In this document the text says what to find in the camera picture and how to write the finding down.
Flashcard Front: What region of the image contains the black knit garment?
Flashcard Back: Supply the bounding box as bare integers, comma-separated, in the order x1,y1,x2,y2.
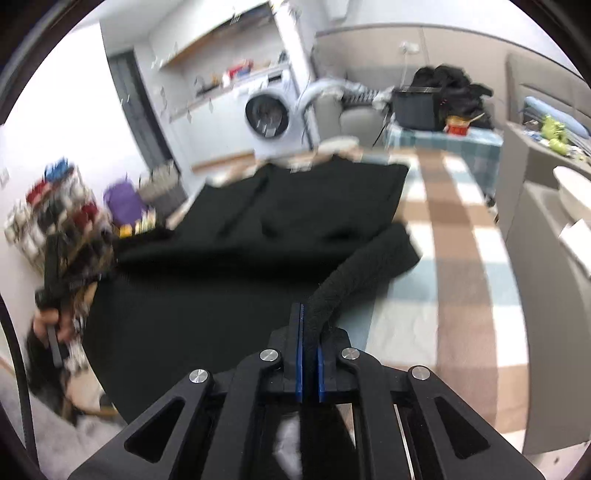
83,156,420,421

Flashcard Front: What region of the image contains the pile of black clothes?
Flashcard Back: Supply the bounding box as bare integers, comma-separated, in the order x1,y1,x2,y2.
411,64,494,130

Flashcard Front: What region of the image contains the left hand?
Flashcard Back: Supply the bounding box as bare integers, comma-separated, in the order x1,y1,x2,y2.
32,307,75,346

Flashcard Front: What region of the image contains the wooden shoe rack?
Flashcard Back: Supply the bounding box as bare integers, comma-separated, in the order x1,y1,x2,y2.
3,158,113,274

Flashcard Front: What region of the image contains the purple bag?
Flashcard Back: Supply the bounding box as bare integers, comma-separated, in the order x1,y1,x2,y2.
103,179,146,227

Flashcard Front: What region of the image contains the woven laundry basket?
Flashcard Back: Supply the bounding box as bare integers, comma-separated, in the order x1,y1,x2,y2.
137,161,187,219

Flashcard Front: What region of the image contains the checkered bed cover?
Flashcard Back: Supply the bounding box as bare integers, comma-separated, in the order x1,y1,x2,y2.
335,148,529,448

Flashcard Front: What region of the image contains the white cabinet counter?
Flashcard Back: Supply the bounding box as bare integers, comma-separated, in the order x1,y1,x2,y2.
170,63,291,171

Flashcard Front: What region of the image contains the white washing machine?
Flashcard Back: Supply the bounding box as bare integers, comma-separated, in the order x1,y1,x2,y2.
243,68,310,159

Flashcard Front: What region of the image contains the teal checkered side table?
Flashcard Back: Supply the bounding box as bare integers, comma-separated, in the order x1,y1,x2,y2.
385,124,503,197

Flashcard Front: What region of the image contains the grey sofa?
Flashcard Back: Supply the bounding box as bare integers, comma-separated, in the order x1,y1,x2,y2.
310,78,393,148

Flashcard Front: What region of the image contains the red snack cup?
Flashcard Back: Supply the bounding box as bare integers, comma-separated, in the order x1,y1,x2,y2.
444,113,484,136

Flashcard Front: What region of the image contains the black monitor box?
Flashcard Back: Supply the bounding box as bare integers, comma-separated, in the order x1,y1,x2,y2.
393,87,445,131

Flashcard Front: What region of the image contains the green plush toy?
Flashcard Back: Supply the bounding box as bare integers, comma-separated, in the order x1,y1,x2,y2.
541,115,571,156

